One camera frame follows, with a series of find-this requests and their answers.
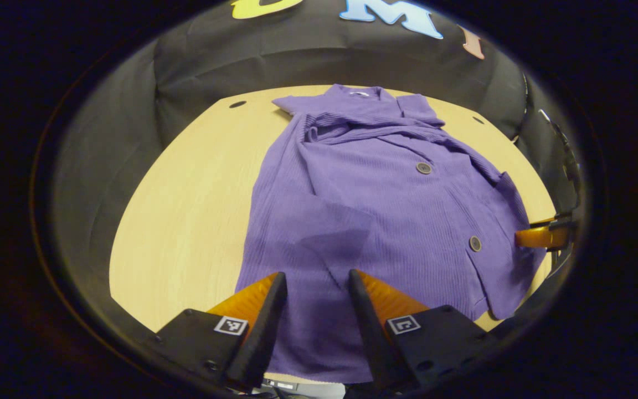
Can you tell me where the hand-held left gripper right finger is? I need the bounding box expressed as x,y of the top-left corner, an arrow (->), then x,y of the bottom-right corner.
348,269 -> 500,391

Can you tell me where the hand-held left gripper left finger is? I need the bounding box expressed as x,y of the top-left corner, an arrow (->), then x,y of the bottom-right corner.
153,272 -> 288,391

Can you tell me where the purple knit cardigan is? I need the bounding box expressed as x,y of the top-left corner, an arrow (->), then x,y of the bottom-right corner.
235,83 -> 548,384

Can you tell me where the black backdrop cloth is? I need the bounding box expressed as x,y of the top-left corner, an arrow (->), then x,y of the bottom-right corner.
48,0 -> 580,344

